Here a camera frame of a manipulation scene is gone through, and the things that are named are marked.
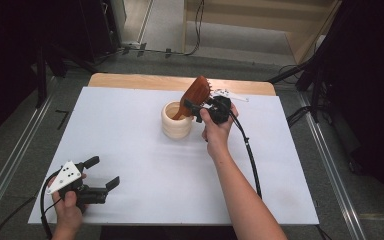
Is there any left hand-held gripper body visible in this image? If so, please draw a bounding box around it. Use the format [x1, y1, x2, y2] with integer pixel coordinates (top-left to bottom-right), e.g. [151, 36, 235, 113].
[45, 160, 110, 206]

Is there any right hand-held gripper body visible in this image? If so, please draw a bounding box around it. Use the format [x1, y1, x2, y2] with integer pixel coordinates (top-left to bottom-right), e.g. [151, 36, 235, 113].
[194, 88, 250, 126]

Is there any wooden spatula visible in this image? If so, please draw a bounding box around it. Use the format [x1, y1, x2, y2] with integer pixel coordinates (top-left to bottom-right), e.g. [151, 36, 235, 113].
[172, 75, 214, 121]

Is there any cream ribbed cup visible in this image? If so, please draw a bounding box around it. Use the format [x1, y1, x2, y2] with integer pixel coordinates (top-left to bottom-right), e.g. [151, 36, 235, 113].
[161, 100, 195, 140]

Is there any person's right hand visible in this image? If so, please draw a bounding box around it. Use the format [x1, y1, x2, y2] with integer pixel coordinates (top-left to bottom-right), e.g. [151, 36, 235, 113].
[201, 103, 239, 158]

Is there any person's left hand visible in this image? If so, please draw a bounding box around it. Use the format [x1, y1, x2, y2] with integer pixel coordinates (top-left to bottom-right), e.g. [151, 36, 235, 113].
[47, 173, 88, 233]

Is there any white table mat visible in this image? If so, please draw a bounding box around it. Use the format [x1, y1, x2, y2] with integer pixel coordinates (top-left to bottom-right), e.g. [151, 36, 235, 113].
[28, 86, 320, 226]

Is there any black tripod stand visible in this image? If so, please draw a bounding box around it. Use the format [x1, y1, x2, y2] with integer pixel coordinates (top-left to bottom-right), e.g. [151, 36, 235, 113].
[33, 41, 98, 109]

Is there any light wooden shelf unit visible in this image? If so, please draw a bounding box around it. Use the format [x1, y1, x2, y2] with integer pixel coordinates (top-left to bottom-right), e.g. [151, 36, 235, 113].
[183, 0, 343, 65]

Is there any black cabinet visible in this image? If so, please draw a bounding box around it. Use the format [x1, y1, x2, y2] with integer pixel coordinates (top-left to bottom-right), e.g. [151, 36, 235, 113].
[78, 0, 122, 64]

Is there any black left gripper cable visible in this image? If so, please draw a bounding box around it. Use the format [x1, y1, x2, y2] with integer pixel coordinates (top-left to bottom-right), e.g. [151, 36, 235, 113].
[0, 169, 64, 240]

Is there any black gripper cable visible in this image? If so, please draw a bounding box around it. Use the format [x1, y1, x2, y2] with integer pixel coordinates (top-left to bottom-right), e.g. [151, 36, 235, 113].
[0, 169, 64, 240]
[228, 109, 333, 240]

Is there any metal floor rail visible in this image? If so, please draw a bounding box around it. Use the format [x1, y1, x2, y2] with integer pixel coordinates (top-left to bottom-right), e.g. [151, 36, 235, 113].
[0, 75, 60, 232]
[295, 91, 368, 240]

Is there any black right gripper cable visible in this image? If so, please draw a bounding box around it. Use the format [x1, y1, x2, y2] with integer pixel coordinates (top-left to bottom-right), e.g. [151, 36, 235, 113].
[228, 109, 333, 240]

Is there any black hanging cable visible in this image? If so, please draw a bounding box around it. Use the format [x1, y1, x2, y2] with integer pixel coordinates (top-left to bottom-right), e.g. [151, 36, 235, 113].
[183, 0, 205, 57]

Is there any black stand with cables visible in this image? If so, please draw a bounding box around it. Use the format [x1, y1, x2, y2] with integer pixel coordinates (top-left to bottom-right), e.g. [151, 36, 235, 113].
[268, 49, 335, 128]

